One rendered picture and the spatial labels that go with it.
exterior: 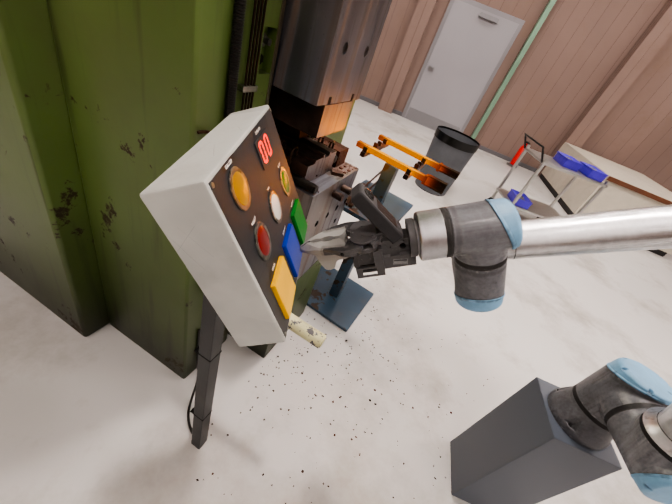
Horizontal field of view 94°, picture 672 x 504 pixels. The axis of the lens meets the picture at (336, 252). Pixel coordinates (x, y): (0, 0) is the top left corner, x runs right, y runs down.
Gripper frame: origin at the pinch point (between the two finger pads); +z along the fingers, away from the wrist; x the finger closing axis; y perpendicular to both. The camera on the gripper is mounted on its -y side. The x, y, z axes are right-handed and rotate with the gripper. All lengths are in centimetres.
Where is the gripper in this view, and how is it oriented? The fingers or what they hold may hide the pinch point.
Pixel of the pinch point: (305, 244)
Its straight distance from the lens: 58.9
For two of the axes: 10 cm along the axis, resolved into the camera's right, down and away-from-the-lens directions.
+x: 0.3, -6.1, 7.9
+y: 2.1, 7.8, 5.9
